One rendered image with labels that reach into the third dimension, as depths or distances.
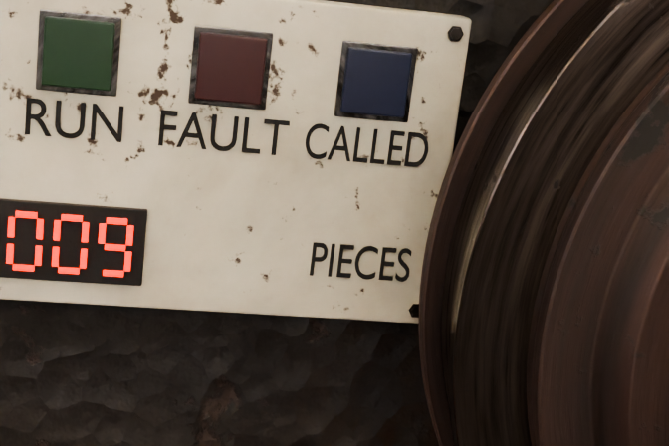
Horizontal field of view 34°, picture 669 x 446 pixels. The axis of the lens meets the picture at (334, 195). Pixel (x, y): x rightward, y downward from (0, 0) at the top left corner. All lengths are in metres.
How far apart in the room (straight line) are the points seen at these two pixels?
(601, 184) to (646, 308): 0.06
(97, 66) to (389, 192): 0.18
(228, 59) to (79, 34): 0.08
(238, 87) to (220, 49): 0.02
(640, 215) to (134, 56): 0.27
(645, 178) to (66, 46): 0.30
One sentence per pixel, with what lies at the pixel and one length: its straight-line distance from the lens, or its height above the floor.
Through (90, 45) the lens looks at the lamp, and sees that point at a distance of 0.59.
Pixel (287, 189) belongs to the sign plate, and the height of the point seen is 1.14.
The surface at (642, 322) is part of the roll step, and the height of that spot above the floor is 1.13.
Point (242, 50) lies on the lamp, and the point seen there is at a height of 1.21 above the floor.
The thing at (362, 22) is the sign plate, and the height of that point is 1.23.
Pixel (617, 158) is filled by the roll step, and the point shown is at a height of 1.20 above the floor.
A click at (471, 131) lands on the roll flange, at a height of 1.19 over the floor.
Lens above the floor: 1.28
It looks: 13 degrees down
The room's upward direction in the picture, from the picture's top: 7 degrees clockwise
